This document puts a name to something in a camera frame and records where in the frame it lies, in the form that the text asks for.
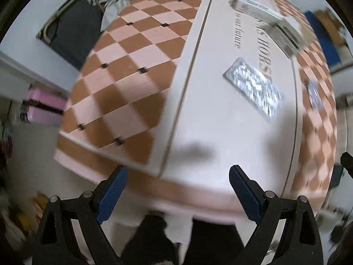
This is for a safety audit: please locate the white box blue lettering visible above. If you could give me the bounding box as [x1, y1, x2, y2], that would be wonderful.
[228, 0, 284, 24]

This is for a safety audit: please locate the open green white carton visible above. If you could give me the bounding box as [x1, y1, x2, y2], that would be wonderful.
[269, 17, 309, 58]

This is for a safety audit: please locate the silver blister pack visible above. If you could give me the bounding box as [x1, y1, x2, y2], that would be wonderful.
[223, 57, 282, 120]

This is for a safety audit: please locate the checkered pink brown tablecloth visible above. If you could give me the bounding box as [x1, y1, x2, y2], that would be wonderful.
[54, 0, 338, 225]

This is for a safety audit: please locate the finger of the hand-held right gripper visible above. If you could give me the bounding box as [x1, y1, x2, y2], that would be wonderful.
[340, 152, 353, 178]

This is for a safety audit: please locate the blue print blister pack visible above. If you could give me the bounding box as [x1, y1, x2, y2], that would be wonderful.
[306, 79, 323, 109]

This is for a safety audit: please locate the person's left leg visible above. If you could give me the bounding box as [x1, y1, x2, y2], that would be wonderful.
[121, 215, 178, 265]

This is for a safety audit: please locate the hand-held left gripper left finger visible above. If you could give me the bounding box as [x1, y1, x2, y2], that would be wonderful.
[32, 165, 129, 265]

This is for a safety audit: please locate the pink storage box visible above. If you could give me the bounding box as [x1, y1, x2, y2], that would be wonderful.
[22, 87, 68, 125]

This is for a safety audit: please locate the person's leg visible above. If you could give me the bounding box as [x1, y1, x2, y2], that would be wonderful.
[121, 215, 178, 265]
[190, 218, 249, 265]

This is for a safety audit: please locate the grey cloth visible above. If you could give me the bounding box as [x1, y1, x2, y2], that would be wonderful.
[101, 0, 155, 32]

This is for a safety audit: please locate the person's right leg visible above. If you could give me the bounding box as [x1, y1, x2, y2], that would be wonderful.
[190, 218, 249, 265]

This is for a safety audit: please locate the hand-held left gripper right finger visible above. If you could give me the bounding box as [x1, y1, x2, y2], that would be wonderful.
[229, 165, 323, 265]

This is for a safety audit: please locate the cardboard box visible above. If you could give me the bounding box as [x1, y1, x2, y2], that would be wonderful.
[314, 7, 345, 46]

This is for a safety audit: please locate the dark seat with beige frame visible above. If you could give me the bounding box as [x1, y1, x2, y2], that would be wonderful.
[37, 0, 107, 71]

